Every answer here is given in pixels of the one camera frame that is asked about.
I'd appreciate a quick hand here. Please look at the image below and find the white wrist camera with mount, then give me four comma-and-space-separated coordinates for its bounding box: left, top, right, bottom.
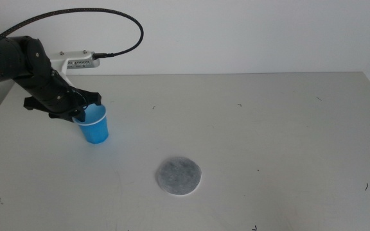
48, 49, 101, 86

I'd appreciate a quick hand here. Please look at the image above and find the black braided camera cable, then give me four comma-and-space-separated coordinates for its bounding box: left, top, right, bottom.
0, 8, 145, 61

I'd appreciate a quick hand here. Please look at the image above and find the blue plastic cup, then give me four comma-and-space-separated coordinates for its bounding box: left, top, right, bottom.
72, 103, 110, 145

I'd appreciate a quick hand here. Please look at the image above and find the round grey cup mat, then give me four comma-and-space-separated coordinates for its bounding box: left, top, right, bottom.
155, 156, 202, 196

